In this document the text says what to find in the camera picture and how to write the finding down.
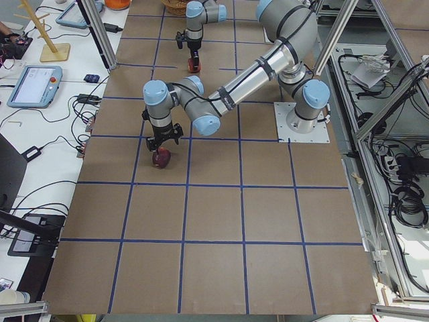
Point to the woven wicker basket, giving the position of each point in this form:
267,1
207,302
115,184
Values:
175,7

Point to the wooden stand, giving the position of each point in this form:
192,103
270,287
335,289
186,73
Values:
51,52

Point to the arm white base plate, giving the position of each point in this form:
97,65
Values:
292,129

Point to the red yellow apple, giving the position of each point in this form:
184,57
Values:
194,65

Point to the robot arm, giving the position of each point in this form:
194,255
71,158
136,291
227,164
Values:
199,13
292,29

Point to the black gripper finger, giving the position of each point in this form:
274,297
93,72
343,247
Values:
152,144
178,133

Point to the blue teach pendant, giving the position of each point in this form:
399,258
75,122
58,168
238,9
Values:
72,17
36,87

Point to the black power brick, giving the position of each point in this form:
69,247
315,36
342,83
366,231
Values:
112,28

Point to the dark red apple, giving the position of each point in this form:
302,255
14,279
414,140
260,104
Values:
161,157

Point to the small blue black device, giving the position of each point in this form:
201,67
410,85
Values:
91,78

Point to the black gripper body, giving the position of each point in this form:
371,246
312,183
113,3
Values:
161,133
193,46

